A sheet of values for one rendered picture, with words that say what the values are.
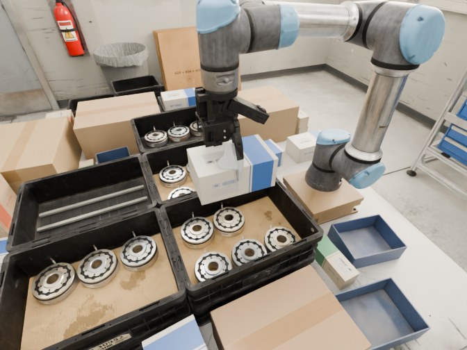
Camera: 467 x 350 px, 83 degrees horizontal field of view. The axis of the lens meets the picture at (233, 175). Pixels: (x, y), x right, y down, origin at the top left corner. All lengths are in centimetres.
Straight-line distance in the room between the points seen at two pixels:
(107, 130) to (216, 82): 96
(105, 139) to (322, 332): 120
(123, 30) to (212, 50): 324
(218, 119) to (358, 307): 70
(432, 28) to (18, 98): 392
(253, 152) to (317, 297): 40
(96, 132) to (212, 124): 94
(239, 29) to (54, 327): 79
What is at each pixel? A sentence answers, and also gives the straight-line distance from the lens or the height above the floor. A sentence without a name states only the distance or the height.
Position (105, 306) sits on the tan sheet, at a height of 83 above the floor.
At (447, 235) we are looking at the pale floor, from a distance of 242.
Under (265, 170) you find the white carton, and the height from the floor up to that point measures 111.
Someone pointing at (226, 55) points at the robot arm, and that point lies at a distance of 51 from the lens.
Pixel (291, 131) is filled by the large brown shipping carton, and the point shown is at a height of 75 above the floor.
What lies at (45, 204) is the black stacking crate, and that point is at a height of 83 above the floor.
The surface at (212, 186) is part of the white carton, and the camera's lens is 62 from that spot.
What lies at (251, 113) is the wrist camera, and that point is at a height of 125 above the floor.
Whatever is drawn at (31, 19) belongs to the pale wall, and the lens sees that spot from 379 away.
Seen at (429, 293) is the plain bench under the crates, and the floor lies 70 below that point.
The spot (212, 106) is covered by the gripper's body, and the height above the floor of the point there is 128.
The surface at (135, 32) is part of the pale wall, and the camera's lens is 373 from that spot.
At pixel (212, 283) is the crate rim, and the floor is 93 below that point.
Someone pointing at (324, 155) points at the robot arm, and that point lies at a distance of 104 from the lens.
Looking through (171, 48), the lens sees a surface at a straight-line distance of 363.
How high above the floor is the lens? 153
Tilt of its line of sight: 41 degrees down
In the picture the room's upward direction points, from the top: straight up
